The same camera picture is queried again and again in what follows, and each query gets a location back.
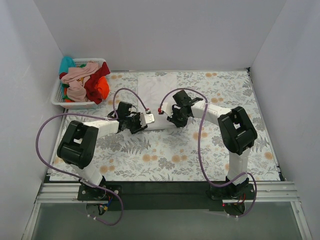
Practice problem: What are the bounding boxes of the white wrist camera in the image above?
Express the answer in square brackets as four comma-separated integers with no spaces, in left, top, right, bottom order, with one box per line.
[140,108,155,127]
[158,102,173,118]

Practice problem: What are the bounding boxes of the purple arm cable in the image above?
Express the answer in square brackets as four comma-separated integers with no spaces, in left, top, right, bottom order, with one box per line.
[36,88,152,226]
[157,87,258,219]

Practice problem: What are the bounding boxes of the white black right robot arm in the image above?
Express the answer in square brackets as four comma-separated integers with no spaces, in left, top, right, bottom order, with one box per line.
[158,88,258,201]

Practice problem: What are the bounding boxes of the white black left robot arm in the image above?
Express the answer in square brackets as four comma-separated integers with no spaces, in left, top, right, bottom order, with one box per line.
[57,101,155,200]

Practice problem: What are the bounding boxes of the orange t shirt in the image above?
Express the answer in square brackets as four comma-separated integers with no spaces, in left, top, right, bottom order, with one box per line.
[95,76,110,100]

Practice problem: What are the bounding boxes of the pink t shirt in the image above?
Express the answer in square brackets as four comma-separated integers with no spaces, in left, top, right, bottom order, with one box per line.
[61,62,100,102]

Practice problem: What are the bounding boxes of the floral patterned table mat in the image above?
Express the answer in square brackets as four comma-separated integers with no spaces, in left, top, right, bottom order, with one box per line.
[62,71,280,181]

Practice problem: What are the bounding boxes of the white plastic laundry basket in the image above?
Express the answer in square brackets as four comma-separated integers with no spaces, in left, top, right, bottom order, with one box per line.
[50,58,106,110]

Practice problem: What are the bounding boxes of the aluminium frame rail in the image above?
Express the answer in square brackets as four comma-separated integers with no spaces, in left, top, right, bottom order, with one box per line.
[36,182,80,204]

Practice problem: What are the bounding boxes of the white t shirt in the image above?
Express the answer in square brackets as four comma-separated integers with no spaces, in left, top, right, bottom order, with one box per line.
[137,72,178,131]

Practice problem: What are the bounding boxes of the teal t shirt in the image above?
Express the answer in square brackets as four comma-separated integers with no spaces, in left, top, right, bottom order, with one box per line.
[59,56,76,79]

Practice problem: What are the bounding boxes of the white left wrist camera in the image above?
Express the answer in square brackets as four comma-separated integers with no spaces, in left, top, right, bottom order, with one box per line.
[140,108,155,127]

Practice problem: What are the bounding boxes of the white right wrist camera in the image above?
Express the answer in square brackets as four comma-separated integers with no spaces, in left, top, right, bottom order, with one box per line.
[158,102,173,118]

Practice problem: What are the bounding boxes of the green garment in basket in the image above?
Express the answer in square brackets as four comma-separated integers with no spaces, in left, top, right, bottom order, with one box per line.
[62,84,73,103]

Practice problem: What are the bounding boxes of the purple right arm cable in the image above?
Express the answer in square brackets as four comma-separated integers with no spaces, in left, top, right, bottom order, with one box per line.
[157,87,258,219]

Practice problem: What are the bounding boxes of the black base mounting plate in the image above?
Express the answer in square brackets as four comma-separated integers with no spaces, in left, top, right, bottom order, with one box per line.
[77,181,256,212]

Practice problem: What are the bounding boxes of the red t shirt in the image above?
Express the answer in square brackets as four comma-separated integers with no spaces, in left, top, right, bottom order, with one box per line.
[84,62,111,105]

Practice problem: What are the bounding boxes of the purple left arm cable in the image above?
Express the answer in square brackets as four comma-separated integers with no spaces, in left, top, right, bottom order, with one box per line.
[36,88,152,226]

